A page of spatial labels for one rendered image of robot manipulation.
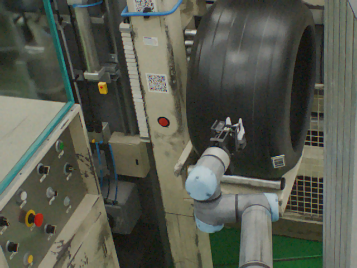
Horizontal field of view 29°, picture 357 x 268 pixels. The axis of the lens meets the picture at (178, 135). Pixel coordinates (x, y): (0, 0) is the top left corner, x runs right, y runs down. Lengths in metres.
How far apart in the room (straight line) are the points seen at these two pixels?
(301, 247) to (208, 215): 1.63
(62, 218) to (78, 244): 0.11
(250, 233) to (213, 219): 0.18
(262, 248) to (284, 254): 1.75
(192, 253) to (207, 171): 1.11
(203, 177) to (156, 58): 0.66
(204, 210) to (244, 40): 0.54
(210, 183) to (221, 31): 0.54
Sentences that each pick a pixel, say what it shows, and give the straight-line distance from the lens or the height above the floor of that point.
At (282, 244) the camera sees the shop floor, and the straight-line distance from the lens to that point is 3.40.
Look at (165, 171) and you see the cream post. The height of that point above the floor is 0.83.
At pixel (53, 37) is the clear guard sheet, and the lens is 2.08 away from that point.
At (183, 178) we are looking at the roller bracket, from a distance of 2.40.
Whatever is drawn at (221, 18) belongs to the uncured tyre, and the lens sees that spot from 2.10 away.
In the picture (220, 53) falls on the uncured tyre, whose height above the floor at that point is 1.42.
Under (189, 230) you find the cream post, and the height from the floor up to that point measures 0.54.
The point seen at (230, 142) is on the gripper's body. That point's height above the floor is 1.29.
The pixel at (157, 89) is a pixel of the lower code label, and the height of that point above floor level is 1.20.
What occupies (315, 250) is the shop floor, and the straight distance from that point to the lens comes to 3.37.
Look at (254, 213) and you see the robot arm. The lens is 1.72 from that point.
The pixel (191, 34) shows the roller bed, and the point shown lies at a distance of 2.67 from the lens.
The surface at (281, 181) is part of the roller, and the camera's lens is 2.32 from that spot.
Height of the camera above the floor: 2.42
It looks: 36 degrees down
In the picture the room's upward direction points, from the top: 8 degrees counter-clockwise
